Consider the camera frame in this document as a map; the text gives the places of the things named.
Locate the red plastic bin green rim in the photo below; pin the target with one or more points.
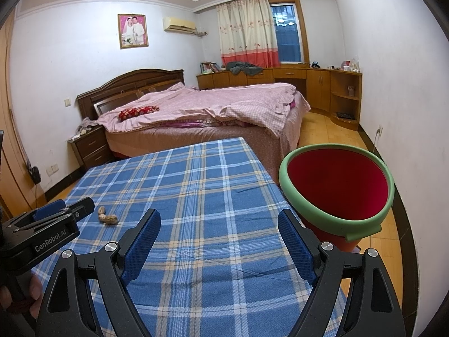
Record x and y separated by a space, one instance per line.
336 182

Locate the grey clothes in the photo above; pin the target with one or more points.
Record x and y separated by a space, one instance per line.
243 68

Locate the red floral pillow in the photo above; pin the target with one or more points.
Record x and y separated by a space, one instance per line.
138 112

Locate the wooden wardrobe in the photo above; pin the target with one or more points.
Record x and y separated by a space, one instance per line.
10 130

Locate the light wooden cabinet unit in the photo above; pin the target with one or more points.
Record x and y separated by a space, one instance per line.
319 87

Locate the person's left hand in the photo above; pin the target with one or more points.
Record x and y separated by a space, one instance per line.
35 287

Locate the cream and red curtain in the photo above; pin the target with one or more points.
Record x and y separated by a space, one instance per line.
245 31

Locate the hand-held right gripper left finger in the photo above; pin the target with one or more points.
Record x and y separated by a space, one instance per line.
142 242

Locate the small black device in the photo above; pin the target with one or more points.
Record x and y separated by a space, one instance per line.
315 65

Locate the small glass ornament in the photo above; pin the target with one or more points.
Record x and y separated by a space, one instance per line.
350 91

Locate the white and red jars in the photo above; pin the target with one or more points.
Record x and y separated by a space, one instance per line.
350 65

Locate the blue plaid tablecloth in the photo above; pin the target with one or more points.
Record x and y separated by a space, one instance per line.
196 196

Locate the dark wooden bed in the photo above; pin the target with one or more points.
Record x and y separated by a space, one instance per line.
133 84

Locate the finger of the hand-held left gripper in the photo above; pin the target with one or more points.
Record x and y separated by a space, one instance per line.
82 207
51 209

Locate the row of books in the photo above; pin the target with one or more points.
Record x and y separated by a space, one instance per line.
209 67

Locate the framed wedding photo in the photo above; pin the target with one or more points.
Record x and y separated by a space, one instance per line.
133 31

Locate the wooden framed window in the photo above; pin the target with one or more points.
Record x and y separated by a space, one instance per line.
289 35

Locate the flat black box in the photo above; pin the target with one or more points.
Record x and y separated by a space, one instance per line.
343 115

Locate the wall air conditioner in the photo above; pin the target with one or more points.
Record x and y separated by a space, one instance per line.
179 24

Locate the pink quilt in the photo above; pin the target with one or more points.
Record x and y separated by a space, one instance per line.
217 101

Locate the dark wooden nightstand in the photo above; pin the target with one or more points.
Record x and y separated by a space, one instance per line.
91 149

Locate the white wall socket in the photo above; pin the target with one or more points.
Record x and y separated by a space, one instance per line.
52 170
380 130

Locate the clutter pile on nightstand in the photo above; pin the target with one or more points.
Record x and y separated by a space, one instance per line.
86 128

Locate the black power adapter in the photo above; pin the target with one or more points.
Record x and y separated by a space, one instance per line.
35 173

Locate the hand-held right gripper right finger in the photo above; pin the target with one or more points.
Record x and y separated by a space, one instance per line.
296 245

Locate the white light switch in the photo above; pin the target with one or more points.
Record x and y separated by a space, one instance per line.
67 102

